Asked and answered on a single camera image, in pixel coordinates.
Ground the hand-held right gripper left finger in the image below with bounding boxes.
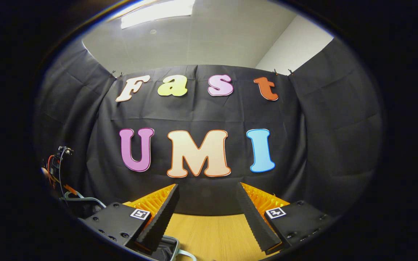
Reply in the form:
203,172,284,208
78,183,180,254

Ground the ceiling light panel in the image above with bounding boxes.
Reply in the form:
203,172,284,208
121,0,196,29

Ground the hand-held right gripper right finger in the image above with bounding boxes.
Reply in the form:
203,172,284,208
236,182,336,254

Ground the light blue suitcase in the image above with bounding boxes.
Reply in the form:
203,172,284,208
60,191,197,261

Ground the black backdrop cloth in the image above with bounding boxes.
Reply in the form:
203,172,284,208
33,36,384,218

